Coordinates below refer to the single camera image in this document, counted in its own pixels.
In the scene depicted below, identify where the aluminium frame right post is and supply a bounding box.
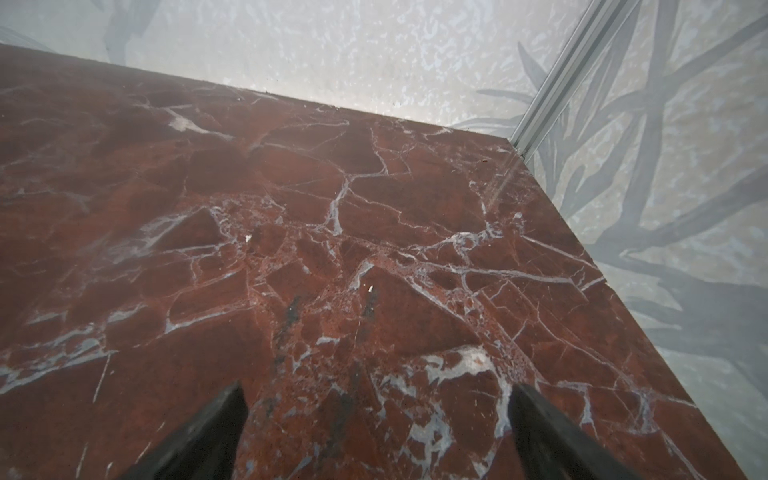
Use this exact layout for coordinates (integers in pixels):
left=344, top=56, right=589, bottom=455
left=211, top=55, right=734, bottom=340
left=510, top=0, right=639, bottom=158

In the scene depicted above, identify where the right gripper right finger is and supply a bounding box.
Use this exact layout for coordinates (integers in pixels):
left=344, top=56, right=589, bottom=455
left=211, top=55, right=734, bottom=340
left=508, top=384, right=638, bottom=480

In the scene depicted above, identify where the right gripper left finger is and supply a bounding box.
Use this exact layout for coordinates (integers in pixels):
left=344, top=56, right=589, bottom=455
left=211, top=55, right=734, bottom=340
left=121, top=381, right=249, bottom=480

